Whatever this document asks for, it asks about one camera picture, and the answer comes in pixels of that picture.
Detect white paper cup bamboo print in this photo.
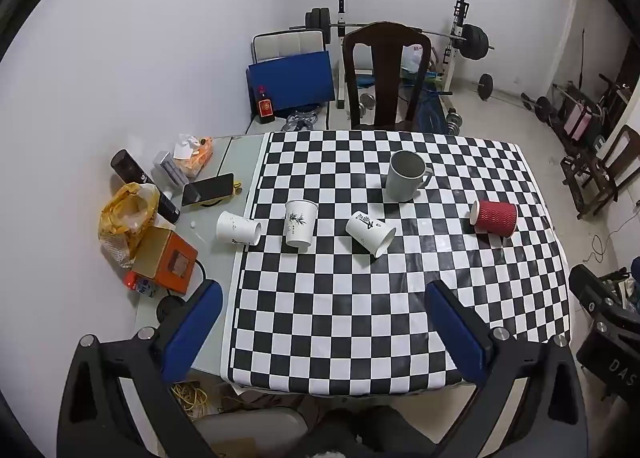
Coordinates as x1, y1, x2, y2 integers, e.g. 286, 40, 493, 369
284, 199, 319, 253

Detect grey ceramic mug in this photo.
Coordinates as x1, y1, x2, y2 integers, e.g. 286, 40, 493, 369
385, 150, 434, 203

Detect brown wooden chair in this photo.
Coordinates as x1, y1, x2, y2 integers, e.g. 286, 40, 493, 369
560, 125, 640, 220

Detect dark sauce bottle red cap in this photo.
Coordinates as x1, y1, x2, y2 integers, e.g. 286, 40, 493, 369
256, 85, 277, 126

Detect yellow plastic bag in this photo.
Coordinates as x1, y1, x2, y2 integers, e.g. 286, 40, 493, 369
98, 182, 161, 269

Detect orange cardboard box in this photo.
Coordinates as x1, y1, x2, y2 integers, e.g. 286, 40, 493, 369
131, 227, 199, 295

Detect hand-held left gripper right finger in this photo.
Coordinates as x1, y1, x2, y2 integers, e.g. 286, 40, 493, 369
425, 280, 590, 458

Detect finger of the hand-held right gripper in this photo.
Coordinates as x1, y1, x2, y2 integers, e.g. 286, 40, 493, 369
569, 264, 632, 324

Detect plain white paper cup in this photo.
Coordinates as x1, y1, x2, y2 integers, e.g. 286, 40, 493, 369
216, 211, 262, 246

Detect short bar with black plate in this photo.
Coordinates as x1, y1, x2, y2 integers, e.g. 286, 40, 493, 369
477, 73, 531, 104

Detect red ribbed paper cup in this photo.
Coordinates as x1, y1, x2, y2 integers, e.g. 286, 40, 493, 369
470, 199, 519, 239

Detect small bottle with red cap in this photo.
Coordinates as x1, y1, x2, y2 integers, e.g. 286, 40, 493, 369
125, 272, 158, 298

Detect blue board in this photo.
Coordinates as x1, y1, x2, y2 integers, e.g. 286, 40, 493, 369
247, 51, 336, 114

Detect black cylindrical bottle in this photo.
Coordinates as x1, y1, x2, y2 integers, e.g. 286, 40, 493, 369
111, 149, 181, 225

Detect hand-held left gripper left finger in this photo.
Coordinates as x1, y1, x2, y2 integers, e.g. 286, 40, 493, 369
57, 279, 224, 458

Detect small grey box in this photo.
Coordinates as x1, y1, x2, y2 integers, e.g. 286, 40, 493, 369
152, 151, 188, 187

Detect white bench press rack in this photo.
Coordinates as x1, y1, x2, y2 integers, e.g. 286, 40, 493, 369
332, 0, 473, 111

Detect chrome metal chair base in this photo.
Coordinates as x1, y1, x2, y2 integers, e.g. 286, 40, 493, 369
282, 110, 321, 132

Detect thin cable on floor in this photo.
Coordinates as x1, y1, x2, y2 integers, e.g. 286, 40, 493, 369
582, 233, 619, 265

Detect white padded chair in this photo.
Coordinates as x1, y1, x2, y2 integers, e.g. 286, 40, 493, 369
251, 31, 328, 64

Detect dark wooden chair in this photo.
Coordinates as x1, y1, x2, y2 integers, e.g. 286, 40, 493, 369
342, 22, 433, 131

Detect black dumbbells on floor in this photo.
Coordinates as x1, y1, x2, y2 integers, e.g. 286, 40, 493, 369
520, 93, 557, 125

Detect smartphone in yellow case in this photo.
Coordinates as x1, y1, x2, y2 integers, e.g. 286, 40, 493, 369
181, 173, 236, 207

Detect white plastic bag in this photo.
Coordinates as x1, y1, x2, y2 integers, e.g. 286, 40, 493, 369
400, 44, 427, 75

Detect yellow cable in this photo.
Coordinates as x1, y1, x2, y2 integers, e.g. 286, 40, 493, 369
172, 382, 209, 412

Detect pink padded exercise machine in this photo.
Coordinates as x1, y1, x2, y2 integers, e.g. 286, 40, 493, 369
552, 73, 632, 140

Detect grey stool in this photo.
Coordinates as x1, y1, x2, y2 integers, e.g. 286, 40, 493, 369
192, 408, 309, 458

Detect barbell with black plates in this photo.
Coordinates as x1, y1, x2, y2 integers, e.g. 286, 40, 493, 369
289, 8, 496, 61

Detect black round charger with cable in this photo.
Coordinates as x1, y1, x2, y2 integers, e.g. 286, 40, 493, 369
156, 258, 208, 325

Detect orange tissue pack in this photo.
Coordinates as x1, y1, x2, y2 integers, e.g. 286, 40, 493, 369
172, 134, 215, 178

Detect person's legs in dark trousers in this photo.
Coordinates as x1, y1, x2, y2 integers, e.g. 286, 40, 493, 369
300, 405, 441, 458

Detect black white checkered tablecloth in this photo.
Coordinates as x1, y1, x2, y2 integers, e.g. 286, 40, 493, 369
220, 129, 572, 396

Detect white paper cup flower print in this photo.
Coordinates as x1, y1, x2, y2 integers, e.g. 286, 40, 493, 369
345, 211, 397, 257

